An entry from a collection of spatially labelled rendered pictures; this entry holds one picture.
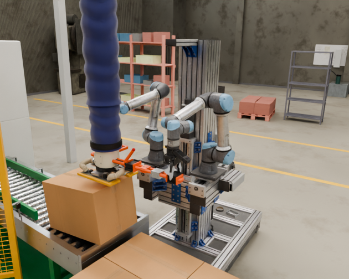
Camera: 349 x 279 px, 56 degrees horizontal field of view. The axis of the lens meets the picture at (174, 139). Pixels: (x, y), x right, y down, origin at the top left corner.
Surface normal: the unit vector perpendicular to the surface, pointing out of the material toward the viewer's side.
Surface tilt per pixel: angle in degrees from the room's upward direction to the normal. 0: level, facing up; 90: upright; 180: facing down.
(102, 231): 83
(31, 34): 90
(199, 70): 90
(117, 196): 83
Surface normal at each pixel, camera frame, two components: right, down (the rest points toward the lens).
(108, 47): 0.51, 0.07
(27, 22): 0.85, 0.17
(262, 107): -0.45, 0.25
